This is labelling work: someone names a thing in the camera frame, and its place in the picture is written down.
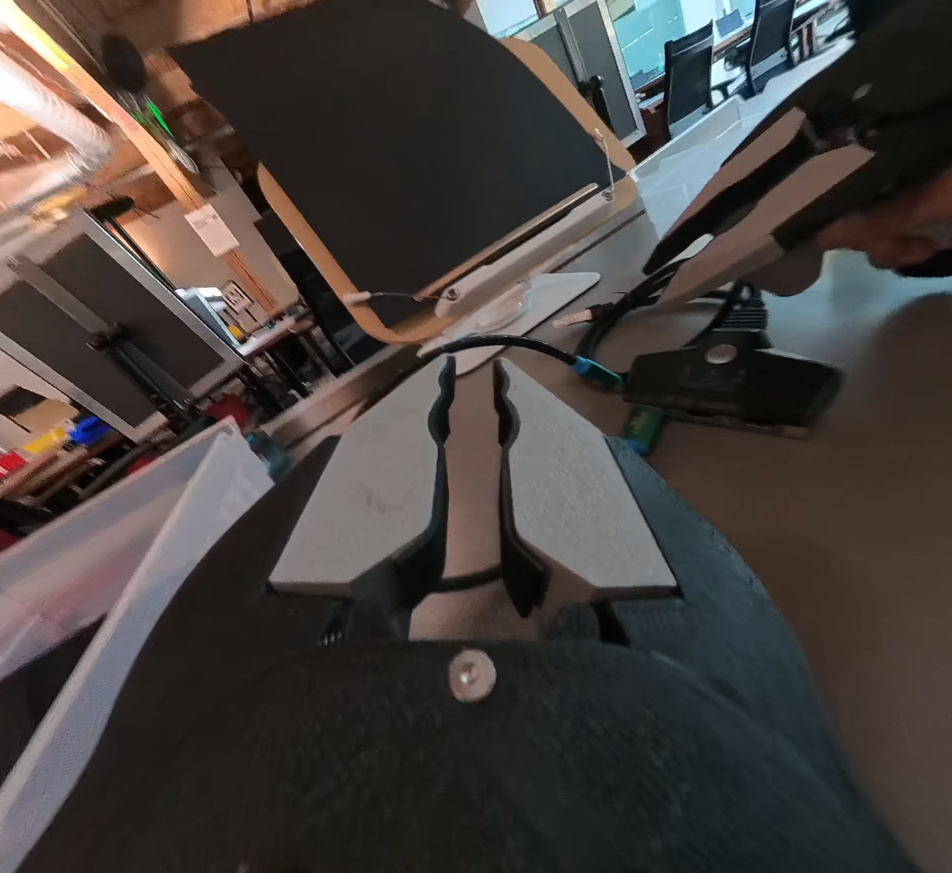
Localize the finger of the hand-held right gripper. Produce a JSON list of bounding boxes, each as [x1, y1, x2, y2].
[[643, 109, 819, 275], [658, 146, 876, 307]]

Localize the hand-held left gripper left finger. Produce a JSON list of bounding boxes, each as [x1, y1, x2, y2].
[[268, 357, 456, 610]]

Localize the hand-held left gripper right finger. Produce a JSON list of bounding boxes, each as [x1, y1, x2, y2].
[[494, 360, 679, 617]]

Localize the braided hdmi cable blue-green plug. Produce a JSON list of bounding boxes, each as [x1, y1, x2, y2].
[[439, 336, 624, 392]]

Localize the hdmi port adapter box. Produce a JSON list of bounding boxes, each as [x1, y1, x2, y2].
[[621, 284, 843, 439]]

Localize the person's right hand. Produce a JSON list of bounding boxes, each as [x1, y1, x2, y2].
[[814, 174, 952, 272]]

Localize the grey framed partition panel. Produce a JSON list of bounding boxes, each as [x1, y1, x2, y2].
[[513, 0, 647, 145], [0, 210, 250, 439]]

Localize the white stand base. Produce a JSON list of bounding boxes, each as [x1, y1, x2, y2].
[[415, 271, 602, 377]]

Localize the black tripod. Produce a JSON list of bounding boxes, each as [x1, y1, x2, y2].
[[85, 319, 217, 416]]

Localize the translucent plastic bin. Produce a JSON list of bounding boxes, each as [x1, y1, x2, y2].
[[0, 415, 275, 803]]

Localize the white paper sign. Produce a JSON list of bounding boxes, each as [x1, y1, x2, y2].
[[183, 206, 241, 256]]

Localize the green exit light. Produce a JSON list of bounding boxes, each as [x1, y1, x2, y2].
[[137, 96, 178, 139]]

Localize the black round fixture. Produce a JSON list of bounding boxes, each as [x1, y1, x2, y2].
[[99, 33, 148, 84]]

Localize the thin black cable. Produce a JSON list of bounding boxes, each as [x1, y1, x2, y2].
[[437, 567, 508, 593]]

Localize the black cable with pale plug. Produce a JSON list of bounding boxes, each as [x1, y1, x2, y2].
[[554, 277, 745, 368]]

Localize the black panel on wooden frame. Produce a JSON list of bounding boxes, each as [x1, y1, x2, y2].
[[167, 0, 639, 348]]

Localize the silver air duct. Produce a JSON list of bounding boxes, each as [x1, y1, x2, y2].
[[0, 62, 120, 212]]

